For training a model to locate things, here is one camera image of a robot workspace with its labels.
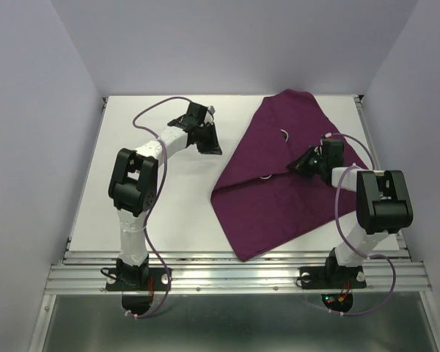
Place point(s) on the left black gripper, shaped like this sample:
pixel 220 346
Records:
pixel 213 147

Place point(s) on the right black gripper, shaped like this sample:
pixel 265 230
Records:
pixel 299 165

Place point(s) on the purple surgical cloth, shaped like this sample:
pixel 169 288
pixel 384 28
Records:
pixel 261 205

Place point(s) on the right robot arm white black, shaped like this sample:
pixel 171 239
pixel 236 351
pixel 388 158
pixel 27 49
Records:
pixel 383 207

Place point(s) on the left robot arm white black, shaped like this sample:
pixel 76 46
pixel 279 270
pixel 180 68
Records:
pixel 136 182

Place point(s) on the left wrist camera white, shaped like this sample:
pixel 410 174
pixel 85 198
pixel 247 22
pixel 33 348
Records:
pixel 211 111

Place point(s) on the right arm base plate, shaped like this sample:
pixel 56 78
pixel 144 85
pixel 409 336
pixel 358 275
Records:
pixel 318 278

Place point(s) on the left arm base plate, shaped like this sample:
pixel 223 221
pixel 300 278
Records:
pixel 155 280

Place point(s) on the aluminium front rail frame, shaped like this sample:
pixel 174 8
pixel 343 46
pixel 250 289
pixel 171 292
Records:
pixel 222 273

